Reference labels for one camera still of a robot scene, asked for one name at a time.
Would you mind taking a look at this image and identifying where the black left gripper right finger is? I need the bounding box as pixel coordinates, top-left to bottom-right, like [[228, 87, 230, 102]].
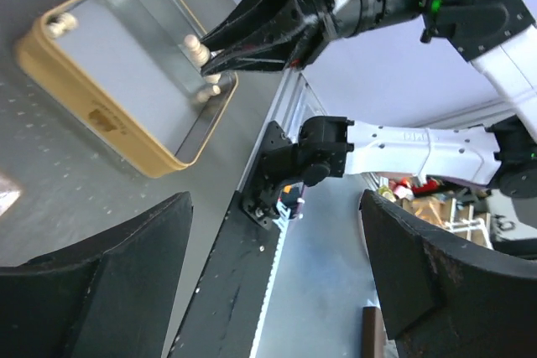
[[360, 190, 536, 357]]

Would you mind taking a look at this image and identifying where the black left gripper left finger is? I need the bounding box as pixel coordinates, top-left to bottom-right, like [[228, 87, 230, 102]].
[[1, 192, 193, 357]]

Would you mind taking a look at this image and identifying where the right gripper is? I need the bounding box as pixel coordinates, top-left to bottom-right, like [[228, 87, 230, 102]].
[[201, 0, 426, 76]]

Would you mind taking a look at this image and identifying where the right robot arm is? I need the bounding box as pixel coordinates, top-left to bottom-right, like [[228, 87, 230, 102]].
[[201, 0, 536, 226]]

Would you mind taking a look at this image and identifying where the wooden chess board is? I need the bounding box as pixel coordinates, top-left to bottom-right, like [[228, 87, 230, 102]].
[[0, 169, 24, 217]]

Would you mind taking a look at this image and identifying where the white pawn in tin corner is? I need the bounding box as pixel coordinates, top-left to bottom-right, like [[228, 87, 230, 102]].
[[46, 13, 78, 39]]

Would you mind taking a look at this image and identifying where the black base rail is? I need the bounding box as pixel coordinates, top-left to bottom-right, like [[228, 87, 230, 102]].
[[168, 191, 280, 358]]

